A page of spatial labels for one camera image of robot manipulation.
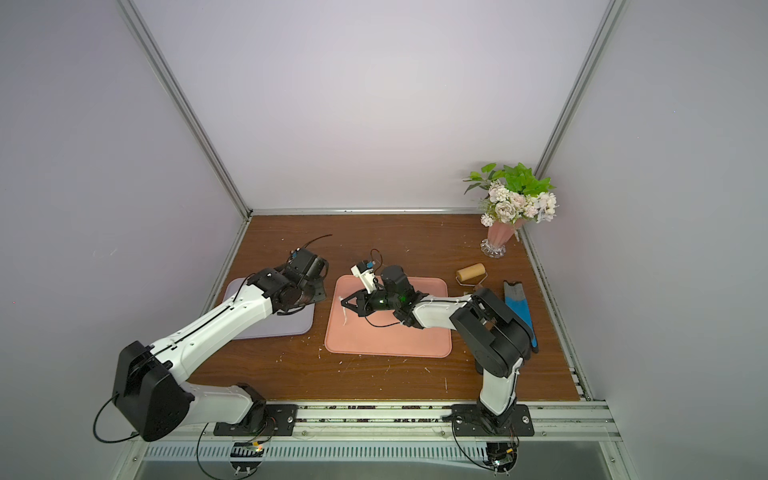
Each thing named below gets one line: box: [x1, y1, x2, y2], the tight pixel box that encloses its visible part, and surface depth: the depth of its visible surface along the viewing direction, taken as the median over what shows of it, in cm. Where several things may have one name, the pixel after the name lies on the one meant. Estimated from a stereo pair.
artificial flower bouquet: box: [463, 162, 559, 227], surface depth 86 cm
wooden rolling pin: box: [455, 263, 488, 287], surface depth 102 cm
